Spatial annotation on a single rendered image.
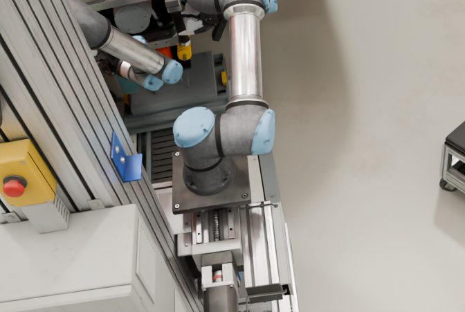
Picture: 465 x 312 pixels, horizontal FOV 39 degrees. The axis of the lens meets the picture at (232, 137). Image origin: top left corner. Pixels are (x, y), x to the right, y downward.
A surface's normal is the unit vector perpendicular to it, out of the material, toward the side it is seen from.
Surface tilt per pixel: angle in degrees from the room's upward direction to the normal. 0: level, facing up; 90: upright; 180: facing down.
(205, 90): 0
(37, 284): 0
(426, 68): 0
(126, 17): 90
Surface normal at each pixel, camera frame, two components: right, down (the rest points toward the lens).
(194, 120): -0.30, -0.63
